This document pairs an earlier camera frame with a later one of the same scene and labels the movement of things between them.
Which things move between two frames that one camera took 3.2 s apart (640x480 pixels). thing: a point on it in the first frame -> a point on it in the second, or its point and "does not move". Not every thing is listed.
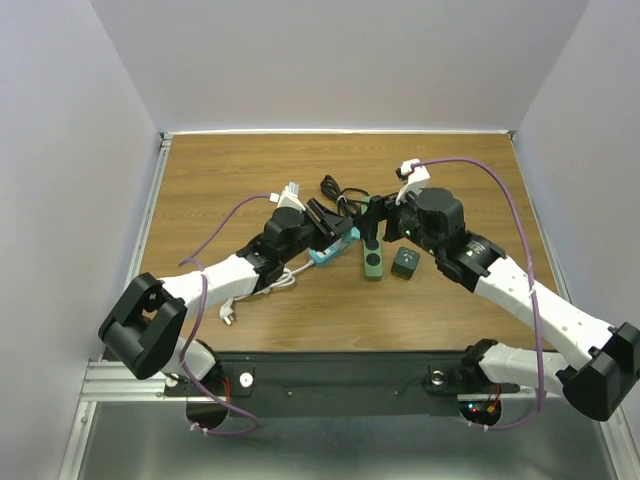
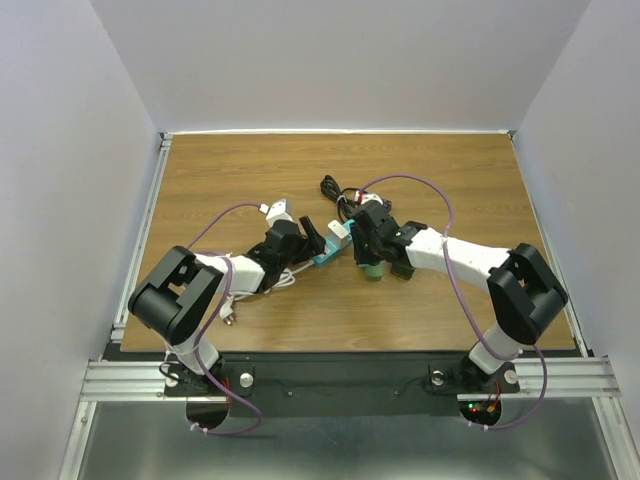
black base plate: [342, 384] does not move
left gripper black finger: [339, 224] -> [315, 249]
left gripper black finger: [321, 218] -> [311, 231]
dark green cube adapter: [405, 263] does not move
